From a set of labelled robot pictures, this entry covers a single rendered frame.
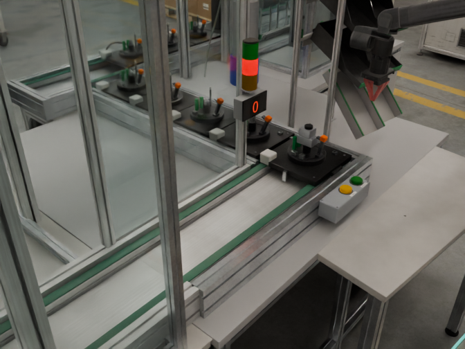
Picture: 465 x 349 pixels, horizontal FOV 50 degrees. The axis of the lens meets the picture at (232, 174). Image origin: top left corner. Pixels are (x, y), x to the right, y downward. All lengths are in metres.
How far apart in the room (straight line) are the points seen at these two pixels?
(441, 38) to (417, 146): 3.89
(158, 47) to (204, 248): 0.78
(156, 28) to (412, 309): 2.16
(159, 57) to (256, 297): 0.79
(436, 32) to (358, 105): 4.12
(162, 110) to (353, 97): 1.24
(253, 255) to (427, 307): 1.48
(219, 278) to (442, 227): 0.81
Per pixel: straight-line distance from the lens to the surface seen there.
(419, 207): 1.86
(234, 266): 1.36
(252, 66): 1.57
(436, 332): 2.64
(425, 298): 2.79
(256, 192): 1.71
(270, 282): 1.46
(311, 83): 2.76
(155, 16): 0.83
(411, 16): 1.56
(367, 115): 2.02
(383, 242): 1.66
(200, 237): 1.52
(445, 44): 6.05
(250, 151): 1.84
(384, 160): 2.09
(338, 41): 1.85
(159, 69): 0.85
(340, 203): 1.62
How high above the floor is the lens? 1.88
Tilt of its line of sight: 32 degrees down
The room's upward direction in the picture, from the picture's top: straight up
